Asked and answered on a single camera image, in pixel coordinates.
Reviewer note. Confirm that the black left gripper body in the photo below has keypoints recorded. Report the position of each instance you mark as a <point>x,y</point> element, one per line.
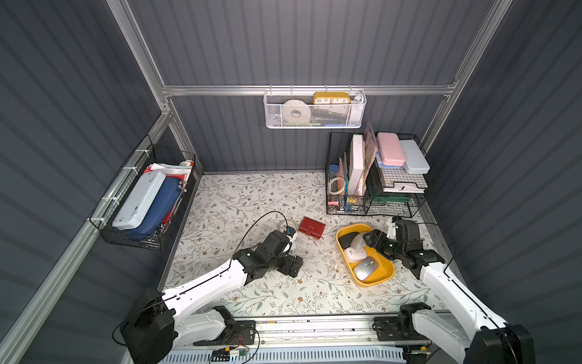
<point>291,264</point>

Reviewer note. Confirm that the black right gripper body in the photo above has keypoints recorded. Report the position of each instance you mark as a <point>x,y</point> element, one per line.
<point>373,238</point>

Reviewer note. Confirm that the grey beige mouse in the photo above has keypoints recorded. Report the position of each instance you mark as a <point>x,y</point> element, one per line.
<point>359,241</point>

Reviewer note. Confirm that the white slim mouse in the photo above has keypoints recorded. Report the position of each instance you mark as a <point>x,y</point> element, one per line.
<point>354,256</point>

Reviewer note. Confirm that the yellow storage tray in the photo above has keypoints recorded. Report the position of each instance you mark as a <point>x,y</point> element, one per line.
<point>386,270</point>

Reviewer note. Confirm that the silver mouse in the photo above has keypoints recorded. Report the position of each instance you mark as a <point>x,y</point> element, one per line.
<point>365,268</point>

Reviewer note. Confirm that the lilac mouse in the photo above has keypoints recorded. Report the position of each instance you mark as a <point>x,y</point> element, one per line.
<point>289,246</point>

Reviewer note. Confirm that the black mouse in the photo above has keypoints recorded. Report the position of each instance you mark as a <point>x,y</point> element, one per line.
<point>346,240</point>

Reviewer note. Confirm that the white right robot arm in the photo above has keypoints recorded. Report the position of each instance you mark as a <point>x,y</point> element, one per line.
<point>484,336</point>

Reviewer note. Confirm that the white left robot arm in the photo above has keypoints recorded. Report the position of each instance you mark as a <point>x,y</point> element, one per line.
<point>160,321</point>

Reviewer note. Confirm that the white upright box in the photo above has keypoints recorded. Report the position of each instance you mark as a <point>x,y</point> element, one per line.
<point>356,165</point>

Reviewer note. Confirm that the red wallet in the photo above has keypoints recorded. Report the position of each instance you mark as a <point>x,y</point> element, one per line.
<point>312,228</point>

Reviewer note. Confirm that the beige tape roll in organizer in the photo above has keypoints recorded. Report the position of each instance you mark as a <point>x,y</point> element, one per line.
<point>336,186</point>

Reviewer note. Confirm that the light grey pencil case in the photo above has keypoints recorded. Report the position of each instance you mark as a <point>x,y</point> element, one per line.
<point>415,162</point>

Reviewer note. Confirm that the pink pencil case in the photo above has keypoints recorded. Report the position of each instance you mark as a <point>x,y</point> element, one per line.
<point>391,151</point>

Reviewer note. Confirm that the blue pencil case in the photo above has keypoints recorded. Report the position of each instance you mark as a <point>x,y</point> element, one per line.
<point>162,205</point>

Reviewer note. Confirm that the white tape roll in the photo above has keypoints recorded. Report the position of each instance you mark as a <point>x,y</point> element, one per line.
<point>296,112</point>

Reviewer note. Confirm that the white pencil case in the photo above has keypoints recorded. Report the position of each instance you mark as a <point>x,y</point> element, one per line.
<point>137,204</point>

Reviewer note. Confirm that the yellow clock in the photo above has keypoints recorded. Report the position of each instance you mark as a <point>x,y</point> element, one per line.
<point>331,98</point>

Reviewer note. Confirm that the black wire desk organizer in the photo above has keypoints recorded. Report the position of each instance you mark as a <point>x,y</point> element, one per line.
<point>383,193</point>

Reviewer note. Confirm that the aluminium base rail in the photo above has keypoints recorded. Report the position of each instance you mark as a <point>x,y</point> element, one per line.
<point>363,338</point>

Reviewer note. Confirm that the black wire side basket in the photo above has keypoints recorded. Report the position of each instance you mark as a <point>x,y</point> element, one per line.
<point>148,156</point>

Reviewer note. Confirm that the white wire wall basket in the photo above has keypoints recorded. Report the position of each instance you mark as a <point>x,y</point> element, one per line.
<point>323,117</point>

